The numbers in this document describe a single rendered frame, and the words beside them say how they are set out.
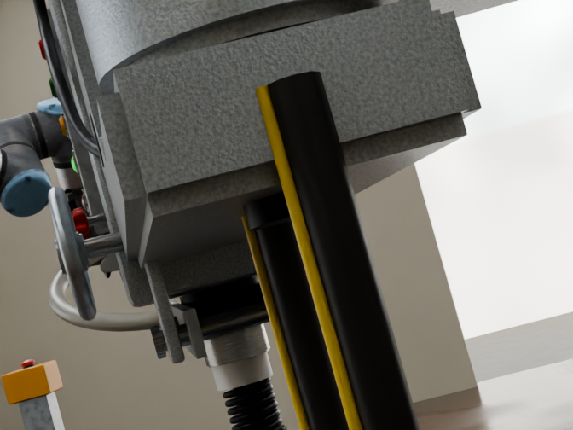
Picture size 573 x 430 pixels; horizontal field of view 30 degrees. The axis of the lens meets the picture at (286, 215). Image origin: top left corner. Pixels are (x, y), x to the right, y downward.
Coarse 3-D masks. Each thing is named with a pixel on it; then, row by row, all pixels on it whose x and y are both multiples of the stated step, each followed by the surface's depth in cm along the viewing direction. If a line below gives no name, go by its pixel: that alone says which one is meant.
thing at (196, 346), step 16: (176, 304) 133; (256, 304) 110; (176, 320) 123; (192, 320) 106; (208, 320) 109; (224, 320) 109; (240, 320) 109; (256, 320) 110; (160, 336) 107; (192, 336) 106; (208, 336) 109; (160, 352) 108; (192, 352) 111
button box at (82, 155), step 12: (48, 12) 133; (60, 48) 133; (60, 60) 133; (72, 96) 133; (72, 132) 132; (72, 144) 132; (84, 156) 132; (84, 168) 132; (84, 180) 132; (84, 192) 132; (96, 192) 132; (96, 204) 132; (96, 228) 132; (108, 228) 134
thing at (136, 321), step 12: (60, 276) 197; (60, 288) 192; (60, 300) 186; (60, 312) 183; (72, 312) 180; (96, 312) 178; (132, 312) 175; (144, 312) 174; (156, 312) 173; (72, 324) 181; (84, 324) 178; (96, 324) 176; (108, 324) 175; (120, 324) 174; (132, 324) 173; (144, 324) 173; (156, 324) 173
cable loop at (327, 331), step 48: (288, 96) 54; (288, 144) 55; (336, 144) 55; (288, 192) 55; (336, 192) 54; (288, 240) 74; (336, 240) 54; (288, 288) 74; (336, 288) 54; (288, 336) 74; (336, 336) 55; (384, 336) 54; (288, 384) 74; (336, 384) 74; (384, 384) 54
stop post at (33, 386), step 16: (32, 368) 279; (48, 368) 282; (16, 384) 279; (32, 384) 279; (48, 384) 279; (16, 400) 279; (32, 400) 281; (48, 400) 281; (32, 416) 281; (48, 416) 280
